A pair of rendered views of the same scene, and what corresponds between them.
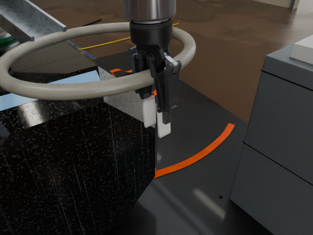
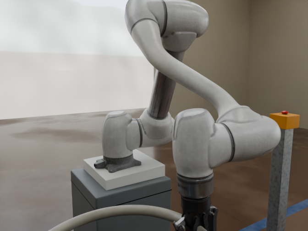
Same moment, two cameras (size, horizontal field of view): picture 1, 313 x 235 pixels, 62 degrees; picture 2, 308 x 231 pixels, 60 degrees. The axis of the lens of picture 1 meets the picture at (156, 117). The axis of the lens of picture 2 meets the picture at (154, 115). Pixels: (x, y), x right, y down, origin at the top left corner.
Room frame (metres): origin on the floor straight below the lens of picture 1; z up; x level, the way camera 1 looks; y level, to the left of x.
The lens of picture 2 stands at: (0.50, 0.65, 1.33)
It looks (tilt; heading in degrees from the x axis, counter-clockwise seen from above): 9 degrees down; 276
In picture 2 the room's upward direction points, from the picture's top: straight up
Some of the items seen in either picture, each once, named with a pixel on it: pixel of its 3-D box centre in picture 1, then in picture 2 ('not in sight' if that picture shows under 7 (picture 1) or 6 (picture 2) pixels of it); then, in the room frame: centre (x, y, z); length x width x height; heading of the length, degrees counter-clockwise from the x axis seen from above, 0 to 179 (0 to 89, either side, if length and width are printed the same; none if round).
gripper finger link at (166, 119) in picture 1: (169, 114); not in sight; (0.43, -0.03, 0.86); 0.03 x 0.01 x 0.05; 38
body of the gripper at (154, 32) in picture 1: (152, 44); (195, 208); (0.47, 0.01, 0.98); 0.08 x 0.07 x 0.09; 38
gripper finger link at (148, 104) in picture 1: (149, 112); not in sight; (0.48, 0.02, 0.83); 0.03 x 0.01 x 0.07; 128
